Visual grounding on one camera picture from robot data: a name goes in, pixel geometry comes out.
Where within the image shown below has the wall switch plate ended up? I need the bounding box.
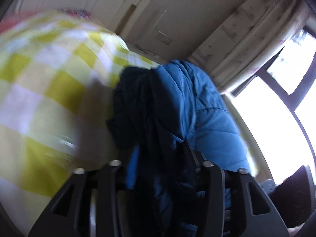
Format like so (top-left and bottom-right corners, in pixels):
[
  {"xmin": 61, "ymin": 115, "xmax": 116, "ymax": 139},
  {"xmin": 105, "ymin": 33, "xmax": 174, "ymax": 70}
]
[{"xmin": 154, "ymin": 31, "xmax": 171, "ymax": 45}]

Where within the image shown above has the red blue patterned pillow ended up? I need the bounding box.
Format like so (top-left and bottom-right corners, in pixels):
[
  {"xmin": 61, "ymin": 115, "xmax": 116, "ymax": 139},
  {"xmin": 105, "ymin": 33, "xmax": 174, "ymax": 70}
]
[{"xmin": 58, "ymin": 8, "xmax": 93, "ymax": 19}]

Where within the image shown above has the red printed bed sheet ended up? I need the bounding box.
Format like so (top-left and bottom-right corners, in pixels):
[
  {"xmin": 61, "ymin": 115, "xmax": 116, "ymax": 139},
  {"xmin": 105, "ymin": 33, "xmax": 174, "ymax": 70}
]
[{"xmin": 0, "ymin": 11, "xmax": 50, "ymax": 31}]

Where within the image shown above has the blue puffer jacket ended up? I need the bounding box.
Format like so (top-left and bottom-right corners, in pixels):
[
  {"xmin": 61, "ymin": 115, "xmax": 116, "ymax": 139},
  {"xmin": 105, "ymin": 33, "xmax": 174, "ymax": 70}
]
[{"xmin": 107, "ymin": 60, "xmax": 252, "ymax": 237}]

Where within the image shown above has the dark cloth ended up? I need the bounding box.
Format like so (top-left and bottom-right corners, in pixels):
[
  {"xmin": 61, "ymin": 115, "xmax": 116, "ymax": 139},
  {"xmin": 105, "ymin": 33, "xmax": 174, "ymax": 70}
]
[{"xmin": 269, "ymin": 165, "xmax": 315, "ymax": 230}]

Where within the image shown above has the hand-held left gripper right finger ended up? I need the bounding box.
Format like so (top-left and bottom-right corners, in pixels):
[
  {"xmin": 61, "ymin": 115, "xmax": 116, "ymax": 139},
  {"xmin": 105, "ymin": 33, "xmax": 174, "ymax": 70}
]
[{"xmin": 183, "ymin": 141, "xmax": 289, "ymax": 237}]

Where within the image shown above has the beige printed striped curtain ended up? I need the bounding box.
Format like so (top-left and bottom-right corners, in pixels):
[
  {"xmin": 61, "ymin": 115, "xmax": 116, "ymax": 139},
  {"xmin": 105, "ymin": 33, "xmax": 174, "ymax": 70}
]
[{"xmin": 188, "ymin": 0, "xmax": 307, "ymax": 94}]

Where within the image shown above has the white wooden headboard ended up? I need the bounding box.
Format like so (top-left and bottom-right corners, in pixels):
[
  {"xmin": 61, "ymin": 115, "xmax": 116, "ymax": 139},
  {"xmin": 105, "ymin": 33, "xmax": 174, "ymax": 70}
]
[{"xmin": 81, "ymin": 0, "xmax": 155, "ymax": 37}]

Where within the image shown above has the window with dark frame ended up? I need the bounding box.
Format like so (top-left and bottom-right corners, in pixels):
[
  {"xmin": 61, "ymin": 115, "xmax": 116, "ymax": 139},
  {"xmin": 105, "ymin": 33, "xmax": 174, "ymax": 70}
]
[{"xmin": 222, "ymin": 27, "xmax": 316, "ymax": 185}]

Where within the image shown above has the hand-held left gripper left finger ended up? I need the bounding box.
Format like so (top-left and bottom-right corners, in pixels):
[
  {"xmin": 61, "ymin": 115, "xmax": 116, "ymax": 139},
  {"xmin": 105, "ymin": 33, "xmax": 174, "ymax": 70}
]
[{"xmin": 28, "ymin": 150, "xmax": 139, "ymax": 237}]

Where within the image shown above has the yellow checkered blanket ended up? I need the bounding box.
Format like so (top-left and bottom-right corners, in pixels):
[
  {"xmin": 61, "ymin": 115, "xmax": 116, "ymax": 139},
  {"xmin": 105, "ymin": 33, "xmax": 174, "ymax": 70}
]
[{"xmin": 0, "ymin": 11, "xmax": 161, "ymax": 237}]

